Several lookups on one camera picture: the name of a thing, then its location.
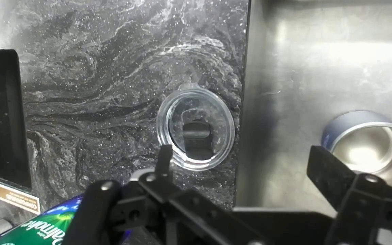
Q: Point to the brown label card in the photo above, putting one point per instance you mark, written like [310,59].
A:
[10,197]

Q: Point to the Palmolive dish soap bottle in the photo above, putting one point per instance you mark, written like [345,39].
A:
[38,227]

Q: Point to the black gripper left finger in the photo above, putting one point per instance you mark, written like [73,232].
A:
[178,213]

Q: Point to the clear plastic cup lid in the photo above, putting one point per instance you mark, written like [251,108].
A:
[197,110]

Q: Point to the blue steel tumbler cup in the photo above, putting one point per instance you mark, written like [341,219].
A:
[364,145]

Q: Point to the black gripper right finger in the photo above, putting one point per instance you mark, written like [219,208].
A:
[374,205]

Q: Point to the black counter tray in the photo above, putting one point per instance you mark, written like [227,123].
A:
[4,114]

